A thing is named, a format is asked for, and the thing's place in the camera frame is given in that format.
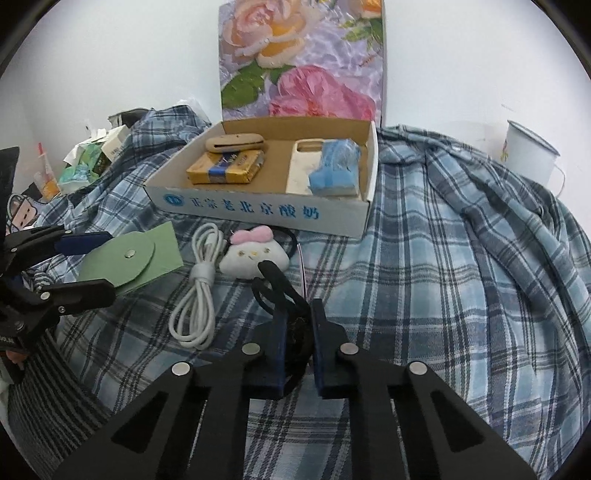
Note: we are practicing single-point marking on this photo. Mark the yellow tissue packet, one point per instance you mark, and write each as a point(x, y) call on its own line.
point(207, 170)

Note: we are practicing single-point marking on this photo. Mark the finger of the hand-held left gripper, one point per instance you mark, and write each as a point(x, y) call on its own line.
point(85, 243)
point(78, 295)

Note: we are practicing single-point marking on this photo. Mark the green felt pouch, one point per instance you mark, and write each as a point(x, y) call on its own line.
point(152, 258)

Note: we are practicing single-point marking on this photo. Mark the cartoon printed item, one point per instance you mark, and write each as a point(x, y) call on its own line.
point(23, 212)

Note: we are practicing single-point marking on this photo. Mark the pile of green packets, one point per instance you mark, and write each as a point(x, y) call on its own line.
point(83, 170)

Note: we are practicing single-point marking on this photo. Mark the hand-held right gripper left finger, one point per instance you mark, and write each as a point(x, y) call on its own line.
point(277, 360)

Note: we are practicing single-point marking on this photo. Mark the red and white bottle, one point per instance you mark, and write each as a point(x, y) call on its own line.
point(46, 180)

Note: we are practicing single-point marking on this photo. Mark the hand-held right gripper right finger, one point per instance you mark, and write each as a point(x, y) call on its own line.
point(323, 364)

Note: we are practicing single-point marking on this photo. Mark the person's left hand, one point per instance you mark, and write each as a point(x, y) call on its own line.
point(10, 361)

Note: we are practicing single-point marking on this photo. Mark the blue plaid cloth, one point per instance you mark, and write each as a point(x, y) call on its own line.
point(415, 277)

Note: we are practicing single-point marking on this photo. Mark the white plastic bag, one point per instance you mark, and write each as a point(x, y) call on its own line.
point(189, 105)

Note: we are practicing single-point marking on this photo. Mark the small white carton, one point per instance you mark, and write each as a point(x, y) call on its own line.
point(115, 145)

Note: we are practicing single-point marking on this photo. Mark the cardboard box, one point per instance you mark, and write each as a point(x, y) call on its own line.
point(258, 210)

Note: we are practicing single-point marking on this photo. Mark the white plush toy pink bow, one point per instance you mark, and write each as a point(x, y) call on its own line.
point(249, 254)

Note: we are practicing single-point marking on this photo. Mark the dark box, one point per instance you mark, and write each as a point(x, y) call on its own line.
point(129, 117)

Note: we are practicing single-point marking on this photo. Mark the white enamel mug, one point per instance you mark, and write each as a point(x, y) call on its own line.
point(526, 157)

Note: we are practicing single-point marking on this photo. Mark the floral painting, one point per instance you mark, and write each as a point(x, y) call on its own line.
point(300, 55)

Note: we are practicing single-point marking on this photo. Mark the beige phone case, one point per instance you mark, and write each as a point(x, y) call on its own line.
point(298, 170)

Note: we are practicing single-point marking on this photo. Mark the beige glasses case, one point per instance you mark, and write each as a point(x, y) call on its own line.
point(233, 142)

